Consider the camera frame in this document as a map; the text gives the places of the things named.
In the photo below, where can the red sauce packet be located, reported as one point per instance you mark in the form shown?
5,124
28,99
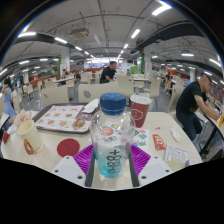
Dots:
158,141
5,137

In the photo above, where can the red paper cup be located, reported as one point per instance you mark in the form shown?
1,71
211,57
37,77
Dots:
140,113

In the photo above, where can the group of beige chairs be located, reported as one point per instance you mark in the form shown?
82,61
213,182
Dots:
155,87

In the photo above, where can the white paper napkin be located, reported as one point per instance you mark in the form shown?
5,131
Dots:
90,106

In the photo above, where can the white sachet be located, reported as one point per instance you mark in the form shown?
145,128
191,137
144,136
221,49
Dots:
175,134

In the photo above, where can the ceiling air conditioner unit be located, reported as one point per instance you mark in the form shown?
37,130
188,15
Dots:
80,32

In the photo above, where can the paper wrapper with fries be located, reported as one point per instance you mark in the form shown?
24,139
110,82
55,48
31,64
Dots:
21,118

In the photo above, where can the clear water bottle blue cap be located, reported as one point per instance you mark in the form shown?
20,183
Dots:
111,133

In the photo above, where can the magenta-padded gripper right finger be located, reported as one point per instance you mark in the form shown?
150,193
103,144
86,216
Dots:
142,160

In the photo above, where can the group of ceiling lights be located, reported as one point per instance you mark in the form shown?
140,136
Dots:
27,34

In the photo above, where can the white dining table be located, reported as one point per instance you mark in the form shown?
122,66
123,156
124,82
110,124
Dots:
3,120
63,79

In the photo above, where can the clear plastic packet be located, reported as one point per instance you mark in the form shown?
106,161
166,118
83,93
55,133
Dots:
176,156

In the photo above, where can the person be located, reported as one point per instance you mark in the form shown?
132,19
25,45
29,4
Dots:
187,82
107,74
190,100
65,73
8,100
168,81

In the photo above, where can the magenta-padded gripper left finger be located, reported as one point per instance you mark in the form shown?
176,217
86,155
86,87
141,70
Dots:
81,160

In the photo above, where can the flat round red coaster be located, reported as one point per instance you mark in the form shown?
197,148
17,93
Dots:
68,147

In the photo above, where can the dark brown food tray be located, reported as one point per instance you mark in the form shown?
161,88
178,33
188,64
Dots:
85,117

